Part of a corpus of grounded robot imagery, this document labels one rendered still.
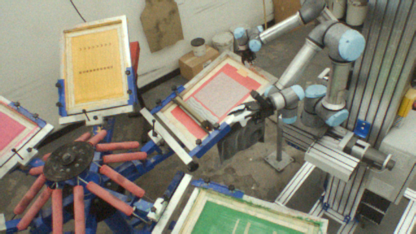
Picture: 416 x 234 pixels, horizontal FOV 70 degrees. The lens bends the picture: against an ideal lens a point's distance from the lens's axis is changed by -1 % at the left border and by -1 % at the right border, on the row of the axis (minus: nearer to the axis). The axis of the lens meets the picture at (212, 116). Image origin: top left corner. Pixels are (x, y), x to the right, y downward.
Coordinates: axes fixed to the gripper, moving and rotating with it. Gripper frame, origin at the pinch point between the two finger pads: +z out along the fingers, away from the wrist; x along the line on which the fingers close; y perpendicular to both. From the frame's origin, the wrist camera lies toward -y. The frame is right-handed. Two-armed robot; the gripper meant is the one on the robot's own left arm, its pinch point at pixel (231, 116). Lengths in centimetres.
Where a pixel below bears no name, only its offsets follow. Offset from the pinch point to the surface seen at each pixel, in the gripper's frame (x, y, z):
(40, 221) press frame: 47, 57, 115
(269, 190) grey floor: 73, 159, -48
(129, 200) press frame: 36, 58, 62
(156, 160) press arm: 71, 67, 39
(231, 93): 78, 41, -29
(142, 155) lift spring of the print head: 61, 50, 46
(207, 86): 98, 40, -18
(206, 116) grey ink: 73, 48, -5
